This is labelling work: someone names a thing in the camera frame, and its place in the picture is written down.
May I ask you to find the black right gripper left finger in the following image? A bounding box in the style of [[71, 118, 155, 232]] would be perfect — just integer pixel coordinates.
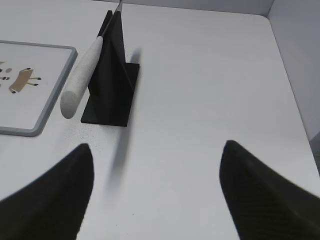
[[0, 143, 94, 240]]

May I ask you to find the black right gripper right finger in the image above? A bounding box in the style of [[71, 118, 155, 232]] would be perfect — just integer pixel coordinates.
[[219, 140, 320, 240]]

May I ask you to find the cleaver knife with white handle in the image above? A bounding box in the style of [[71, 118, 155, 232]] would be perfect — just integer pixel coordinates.
[[60, 0, 123, 120]]

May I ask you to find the black knife stand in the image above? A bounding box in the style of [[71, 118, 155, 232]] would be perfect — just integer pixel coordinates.
[[81, 10, 140, 127]]

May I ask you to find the white cutting board grey rim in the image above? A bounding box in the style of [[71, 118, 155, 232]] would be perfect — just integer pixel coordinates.
[[0, 40, 78, 137]]

